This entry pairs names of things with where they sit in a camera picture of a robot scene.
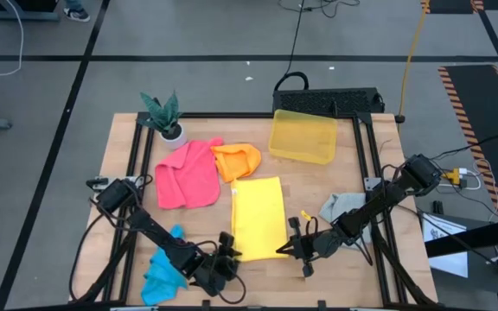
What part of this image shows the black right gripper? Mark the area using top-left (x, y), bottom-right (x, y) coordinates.
top-left (276, 218), bottom-right (345, 277)

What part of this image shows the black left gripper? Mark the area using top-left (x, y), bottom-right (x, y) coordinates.
top-left (192, 232), bottom-right (244, 298)

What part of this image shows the yellow microfiber towel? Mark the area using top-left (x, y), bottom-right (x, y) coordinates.
top-left (230, 175), bottom-right (290, 263)

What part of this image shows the grey microfiber towel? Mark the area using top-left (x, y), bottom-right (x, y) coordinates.
top-left (318, 192), bottom-right (374, 250)

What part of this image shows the blue microfiber towel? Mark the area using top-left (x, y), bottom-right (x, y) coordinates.
top-left (140, 224), bottom-right (189, 307)

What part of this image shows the pink microfiber towel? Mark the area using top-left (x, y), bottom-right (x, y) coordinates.
top-left (154, 136), bottom-right (224, 211)

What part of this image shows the orange microfiber towel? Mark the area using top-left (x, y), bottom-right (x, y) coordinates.
top-left (209, 143), bottom-right (262, 184)

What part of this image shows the yellow translucent plastic bin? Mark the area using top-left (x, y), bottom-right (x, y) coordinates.
top-left (268, 109), bottom-right (339, 166)

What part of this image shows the snake plant in white pot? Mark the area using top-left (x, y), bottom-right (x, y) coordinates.
top-left (139, 89), bottom-right (188, 151)

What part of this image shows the white paper sheet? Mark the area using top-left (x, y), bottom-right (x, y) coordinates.
top-left (421, 212), bottom-right (469, 278)

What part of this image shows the black crossbeam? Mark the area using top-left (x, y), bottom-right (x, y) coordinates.
top-left (424, 215), bottom-right (498, 260)

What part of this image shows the large black orange-striped mat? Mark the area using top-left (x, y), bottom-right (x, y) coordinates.
top-left (437, 64), bottom-right (498, 220)

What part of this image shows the person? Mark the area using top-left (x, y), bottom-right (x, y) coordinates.
top-left (62, 0), bottom-right (91, 23)

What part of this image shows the small black orange-striped mat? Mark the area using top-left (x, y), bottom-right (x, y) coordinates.
top-left (420, 0), bottom-right (498, 15)

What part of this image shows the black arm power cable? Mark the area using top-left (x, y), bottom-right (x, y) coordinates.
top-left (67, 206), bottom-right (117, 302)

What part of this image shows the white adapter cable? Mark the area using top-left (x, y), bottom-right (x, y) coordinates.
top-left (437, 159), bottom-right (495, 192)

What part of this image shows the black floor cable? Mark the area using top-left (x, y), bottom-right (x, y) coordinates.
top-left (277, 0), bottom-right (361, 92)

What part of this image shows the yellow cable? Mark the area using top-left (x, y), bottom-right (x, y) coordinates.
top-left (398, 0), bottom-right (431, 124)

